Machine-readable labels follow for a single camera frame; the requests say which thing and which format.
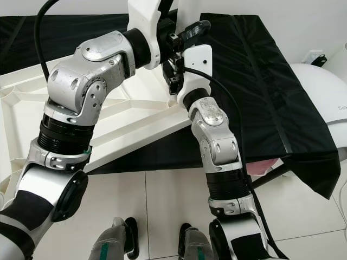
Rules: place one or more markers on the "white plastic table top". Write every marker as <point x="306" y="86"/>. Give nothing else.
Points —
<point x="141" y="108"/>

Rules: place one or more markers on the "white round appliance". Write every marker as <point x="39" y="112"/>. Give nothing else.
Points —
<point x="325" y="97"/>

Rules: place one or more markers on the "black tablecloth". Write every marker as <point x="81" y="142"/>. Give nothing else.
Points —
<point x="276" y="97"/>

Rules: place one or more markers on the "grey robot right leg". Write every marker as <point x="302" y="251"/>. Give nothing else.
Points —
<point x="195" y="244"/>

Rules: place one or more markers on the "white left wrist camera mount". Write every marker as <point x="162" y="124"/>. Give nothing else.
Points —
<point x="143" y="16"/>

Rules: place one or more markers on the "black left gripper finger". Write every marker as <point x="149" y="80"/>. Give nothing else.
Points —
<point x="192" y="30"/>

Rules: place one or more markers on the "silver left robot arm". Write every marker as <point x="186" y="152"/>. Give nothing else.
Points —
<point x="81" y="81"/>

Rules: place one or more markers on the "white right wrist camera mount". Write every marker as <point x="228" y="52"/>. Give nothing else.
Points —
<point x="198" y="59"/>

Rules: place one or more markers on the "white rounded plastic container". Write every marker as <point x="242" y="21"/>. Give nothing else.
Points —
<point x="339" y="55"/>

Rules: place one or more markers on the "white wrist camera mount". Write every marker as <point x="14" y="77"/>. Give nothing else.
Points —
<point x="198" y="59"/>
<point x="143" y="16"/>

